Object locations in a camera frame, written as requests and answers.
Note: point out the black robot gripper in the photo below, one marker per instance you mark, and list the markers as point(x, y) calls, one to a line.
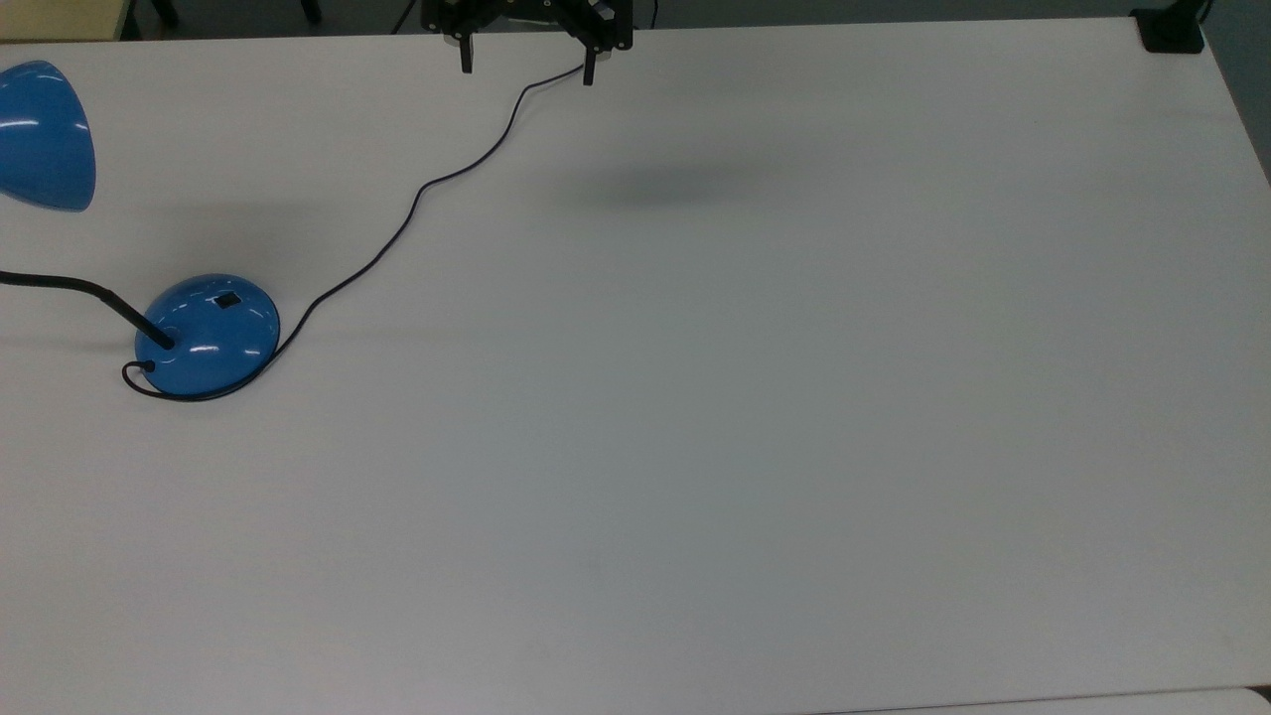
point(526, 8)

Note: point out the blue desk lamp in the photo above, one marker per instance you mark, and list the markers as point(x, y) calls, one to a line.
point(211, 343)

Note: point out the black chair leg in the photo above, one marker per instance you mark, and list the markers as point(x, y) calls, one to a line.
point(311, 9)
point(166, 11)

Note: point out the light wooden furniture piece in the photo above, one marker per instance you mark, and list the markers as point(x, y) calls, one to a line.
point(60, 18)

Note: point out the black lamp rocker switch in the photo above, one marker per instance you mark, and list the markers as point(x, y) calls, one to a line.
point(228, 300)

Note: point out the black table clamp mount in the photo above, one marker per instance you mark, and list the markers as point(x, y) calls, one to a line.
point(1170, 32)

